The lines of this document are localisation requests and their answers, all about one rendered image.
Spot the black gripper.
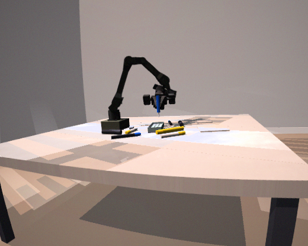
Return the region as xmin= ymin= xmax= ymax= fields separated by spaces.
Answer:
xmin=143 ymin=89 xmax=175 ymax=108

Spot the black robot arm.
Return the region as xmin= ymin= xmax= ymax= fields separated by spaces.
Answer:
xmin=108 ymin=56 xmax=177 ymax=121

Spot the grey keyboard with white letter keys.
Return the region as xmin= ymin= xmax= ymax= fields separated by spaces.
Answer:
xmin=147 ymin=122 xmax=164 ymax=133

